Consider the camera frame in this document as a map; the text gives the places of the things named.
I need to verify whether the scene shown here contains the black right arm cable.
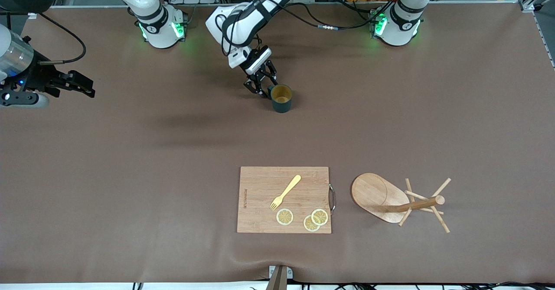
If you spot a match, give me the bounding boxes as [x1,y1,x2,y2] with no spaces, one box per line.
[38,13,87,65]

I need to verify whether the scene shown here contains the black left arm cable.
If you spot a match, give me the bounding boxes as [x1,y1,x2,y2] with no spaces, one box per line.
[215,0,410,57]

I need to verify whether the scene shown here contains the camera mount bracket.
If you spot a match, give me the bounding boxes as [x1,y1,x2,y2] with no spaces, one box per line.
[265,265,294,290]

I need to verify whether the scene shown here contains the dark green ribbed cup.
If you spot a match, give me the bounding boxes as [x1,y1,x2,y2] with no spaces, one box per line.
[271,85,293,113]

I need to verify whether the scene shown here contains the bamboo cutting board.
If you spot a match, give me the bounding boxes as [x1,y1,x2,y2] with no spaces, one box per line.
[237,166,332,234]

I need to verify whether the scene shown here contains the yellow plastic fork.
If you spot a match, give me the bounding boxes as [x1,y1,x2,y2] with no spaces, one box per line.
[270,175,302,211]

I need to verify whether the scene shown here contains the wooden cup rack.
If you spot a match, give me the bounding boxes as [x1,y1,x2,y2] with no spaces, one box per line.
[351,173,452,234]

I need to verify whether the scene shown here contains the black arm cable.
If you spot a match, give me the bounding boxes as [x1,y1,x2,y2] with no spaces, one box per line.
[215,0,410,57]
[38,13,87,65]

